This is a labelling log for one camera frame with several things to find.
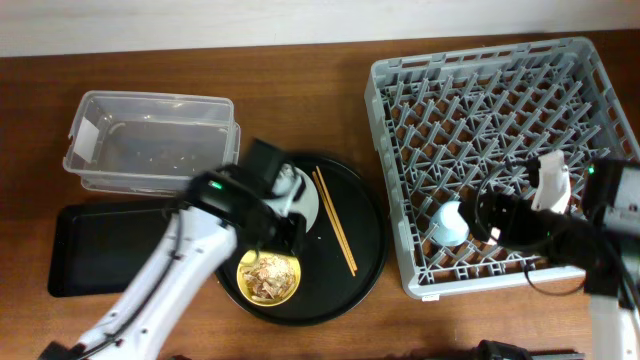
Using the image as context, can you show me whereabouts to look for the peanut and rice food scraps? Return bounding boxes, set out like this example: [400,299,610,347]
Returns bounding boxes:
[240,255,297,304]

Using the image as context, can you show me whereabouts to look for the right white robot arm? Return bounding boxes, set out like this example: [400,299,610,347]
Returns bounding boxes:
[458,151,639,359]

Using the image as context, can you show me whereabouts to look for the yellow bowl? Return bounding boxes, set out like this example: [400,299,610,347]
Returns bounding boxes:
[236,250,301,307]

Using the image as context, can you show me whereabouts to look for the grey round plate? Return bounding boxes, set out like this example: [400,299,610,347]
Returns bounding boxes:
[286,165,319,232]

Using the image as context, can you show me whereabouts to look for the grey plastic dishwasher rack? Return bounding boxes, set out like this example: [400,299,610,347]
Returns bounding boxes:
[364,37,639,301]

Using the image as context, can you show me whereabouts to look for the round black serving tray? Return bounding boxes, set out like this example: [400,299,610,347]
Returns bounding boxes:
[216,152,390,326]

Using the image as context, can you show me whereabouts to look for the clear plastic waste bin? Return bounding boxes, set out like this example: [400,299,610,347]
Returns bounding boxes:
[62,90,241,196]

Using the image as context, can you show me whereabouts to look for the white napkin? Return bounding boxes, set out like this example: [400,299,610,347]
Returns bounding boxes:
[273,164,296,196]

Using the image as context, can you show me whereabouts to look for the light blue cup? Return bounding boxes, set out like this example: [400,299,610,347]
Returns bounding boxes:
[430,201,469,247]

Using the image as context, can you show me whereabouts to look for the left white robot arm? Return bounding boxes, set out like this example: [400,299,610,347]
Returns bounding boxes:
[40,163,318,359]

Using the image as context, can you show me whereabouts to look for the black rectangular tray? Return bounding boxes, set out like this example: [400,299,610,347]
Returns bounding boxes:
[47,199,176,298]

